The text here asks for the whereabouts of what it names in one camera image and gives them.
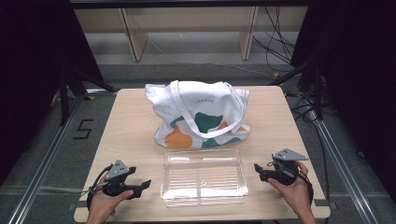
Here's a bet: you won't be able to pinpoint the black strap of left gripper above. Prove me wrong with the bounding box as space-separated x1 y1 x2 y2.
86 163 114 210

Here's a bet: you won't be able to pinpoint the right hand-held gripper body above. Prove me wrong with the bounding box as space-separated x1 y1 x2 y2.
266 148 309 187

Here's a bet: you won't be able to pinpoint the clear plastic tray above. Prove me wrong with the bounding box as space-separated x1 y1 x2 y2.
160 148 249 207

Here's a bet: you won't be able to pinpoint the person's right hand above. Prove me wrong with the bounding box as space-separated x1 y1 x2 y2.
266 161 314 217

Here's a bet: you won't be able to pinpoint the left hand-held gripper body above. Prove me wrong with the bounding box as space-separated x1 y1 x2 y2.
101 159 139 200

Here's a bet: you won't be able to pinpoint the black strap of gripper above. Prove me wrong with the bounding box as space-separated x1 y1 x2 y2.
86 163 114 210
297 170 315 206

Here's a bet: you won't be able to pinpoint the black strap of right gripper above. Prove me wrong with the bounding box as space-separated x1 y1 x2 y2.
297 170 315 206

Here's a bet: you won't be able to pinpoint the bundle of black cables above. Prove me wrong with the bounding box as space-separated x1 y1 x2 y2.
252 6 297 65

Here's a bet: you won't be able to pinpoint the white tote bag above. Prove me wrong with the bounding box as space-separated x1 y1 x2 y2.
144 79 251 149

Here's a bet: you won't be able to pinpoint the person's left hand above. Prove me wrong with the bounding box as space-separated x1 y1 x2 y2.
87 189 135 219

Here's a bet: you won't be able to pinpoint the metal floor rail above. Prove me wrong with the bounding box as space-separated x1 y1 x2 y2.
309 116 380 224
7 89 118 224

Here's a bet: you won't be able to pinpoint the black cables on floor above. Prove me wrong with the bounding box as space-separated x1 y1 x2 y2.
284 90 332 195

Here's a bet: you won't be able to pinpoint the light wooden shelf unit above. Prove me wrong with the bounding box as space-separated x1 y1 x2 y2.
74 6 309 63

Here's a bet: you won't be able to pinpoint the dark curtain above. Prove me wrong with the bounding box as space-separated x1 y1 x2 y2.
290 0 396 185
0 0 106 186

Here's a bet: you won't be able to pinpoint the black metal stand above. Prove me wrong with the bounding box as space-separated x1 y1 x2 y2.
58 65 119 126
268 57 325 121

